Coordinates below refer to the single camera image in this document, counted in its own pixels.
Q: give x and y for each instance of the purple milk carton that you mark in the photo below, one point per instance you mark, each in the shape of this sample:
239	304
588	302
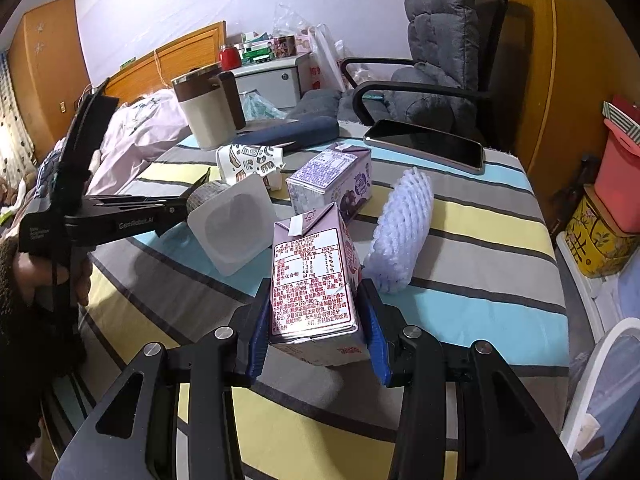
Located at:
341	174

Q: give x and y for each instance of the red jar on cabinet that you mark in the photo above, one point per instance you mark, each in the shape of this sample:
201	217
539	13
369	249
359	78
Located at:
229	58

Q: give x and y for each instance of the beige brown thermos mug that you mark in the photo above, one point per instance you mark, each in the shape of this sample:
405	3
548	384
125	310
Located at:
210	100

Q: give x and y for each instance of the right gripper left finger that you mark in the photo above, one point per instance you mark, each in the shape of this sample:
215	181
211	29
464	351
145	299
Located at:
259	322

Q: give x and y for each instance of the navy glasses case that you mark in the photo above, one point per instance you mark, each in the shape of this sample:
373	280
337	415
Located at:
293	136

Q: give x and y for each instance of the white foam fruit net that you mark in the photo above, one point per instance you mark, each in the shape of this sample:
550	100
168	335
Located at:
400	233

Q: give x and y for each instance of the yellow floral tin box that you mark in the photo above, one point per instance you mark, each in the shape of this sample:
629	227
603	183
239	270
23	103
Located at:
597	244

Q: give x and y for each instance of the red white milk carton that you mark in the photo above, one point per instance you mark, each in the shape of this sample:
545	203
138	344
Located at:
315	273

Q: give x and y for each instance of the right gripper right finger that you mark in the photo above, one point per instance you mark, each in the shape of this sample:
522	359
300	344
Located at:
368	305

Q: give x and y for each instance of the white round trash bin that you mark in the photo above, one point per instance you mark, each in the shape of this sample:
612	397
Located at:
601	426

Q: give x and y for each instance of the striped flat gift box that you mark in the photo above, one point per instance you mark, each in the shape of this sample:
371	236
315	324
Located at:
625	115

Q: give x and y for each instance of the grey chair cushion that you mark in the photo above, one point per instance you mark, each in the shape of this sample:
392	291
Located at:
444	43

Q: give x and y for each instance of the black smartphone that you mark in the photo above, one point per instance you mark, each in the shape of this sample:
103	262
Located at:
427	143

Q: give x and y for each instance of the pink plastic bucket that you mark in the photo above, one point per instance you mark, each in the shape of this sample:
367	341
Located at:
618	180

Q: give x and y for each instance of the wooden headboard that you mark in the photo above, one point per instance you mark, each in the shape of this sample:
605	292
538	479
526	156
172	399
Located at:
157	69

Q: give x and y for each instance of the white plastic yogurt cup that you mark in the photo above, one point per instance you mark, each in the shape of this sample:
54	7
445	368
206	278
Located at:
232	223

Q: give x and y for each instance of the white bedside cabinet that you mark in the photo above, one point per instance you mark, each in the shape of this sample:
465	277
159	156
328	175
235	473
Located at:
283	82

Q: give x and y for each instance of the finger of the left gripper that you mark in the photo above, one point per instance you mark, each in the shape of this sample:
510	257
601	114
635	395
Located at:
174	209

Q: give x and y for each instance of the pink bed blanket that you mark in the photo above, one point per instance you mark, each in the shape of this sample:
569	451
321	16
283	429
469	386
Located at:
136	135

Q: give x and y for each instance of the wooden wardrobe door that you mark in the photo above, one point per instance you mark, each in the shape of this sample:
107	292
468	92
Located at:
48	72

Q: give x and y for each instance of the person left hand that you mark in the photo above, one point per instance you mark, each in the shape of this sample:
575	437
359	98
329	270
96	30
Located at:
31	273

